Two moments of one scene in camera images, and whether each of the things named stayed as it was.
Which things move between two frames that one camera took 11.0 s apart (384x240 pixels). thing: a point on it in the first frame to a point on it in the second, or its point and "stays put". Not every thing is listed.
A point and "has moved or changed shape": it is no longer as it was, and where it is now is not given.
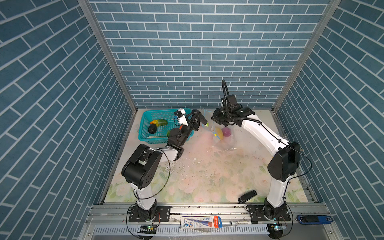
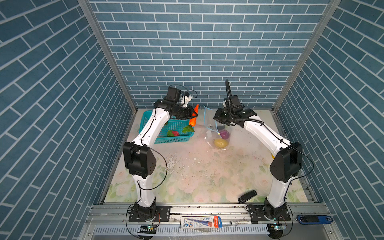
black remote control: x=246 y=197 stays put
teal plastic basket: x=161 y=135 stays put
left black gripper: x=191 y=125 to x=188 y=113
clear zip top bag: x=225 y=137 has moved or changed shape
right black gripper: x=215 y=117 stays put
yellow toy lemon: x=220 y=133 to x=220 y=143
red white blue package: x=201 y=222 stays put
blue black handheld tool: x=314 y=219 stays put
